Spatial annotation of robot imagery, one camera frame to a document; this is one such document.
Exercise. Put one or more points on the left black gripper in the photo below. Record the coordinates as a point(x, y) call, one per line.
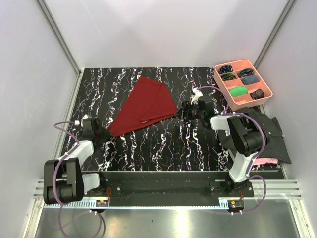
point(107, 134)

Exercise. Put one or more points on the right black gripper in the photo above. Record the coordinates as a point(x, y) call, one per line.
point(187, 106)

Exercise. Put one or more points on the red cloth napkin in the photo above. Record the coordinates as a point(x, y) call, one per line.
point(148, 103)

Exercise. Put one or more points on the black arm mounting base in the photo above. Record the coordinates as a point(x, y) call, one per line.
point(124, 183)

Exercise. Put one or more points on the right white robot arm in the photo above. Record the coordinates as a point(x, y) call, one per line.
point(248, 138)

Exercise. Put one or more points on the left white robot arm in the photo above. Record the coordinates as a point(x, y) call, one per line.
point(63, 179)

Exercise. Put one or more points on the black marble pattern mat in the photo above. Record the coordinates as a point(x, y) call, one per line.
point(170, 145)

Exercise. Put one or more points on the black green rolled sock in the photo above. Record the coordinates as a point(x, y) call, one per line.
point(228, 76)

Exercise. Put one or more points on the black blue rolled sock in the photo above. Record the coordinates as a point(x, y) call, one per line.
point(225, 69)

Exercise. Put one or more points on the pink divided organizer tray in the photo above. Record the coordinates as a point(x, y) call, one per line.
point(236, 103)

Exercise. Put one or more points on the navy patterned rolled sock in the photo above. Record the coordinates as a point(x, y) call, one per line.
point(246, 72)

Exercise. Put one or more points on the dark patterned rolled sock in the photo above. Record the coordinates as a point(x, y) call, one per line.
point(258, 94)

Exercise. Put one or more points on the pink folded garment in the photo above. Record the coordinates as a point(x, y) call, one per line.
point(262, 161)

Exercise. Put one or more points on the dark striped folded shirt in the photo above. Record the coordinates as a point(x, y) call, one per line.
point(275, 148)

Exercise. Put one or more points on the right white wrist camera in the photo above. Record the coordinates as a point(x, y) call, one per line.
point(197, 94)

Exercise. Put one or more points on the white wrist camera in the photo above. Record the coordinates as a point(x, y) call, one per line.
point(80, 122)
point(197, 94)

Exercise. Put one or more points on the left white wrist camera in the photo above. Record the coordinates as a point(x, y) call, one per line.
point(80, 122)

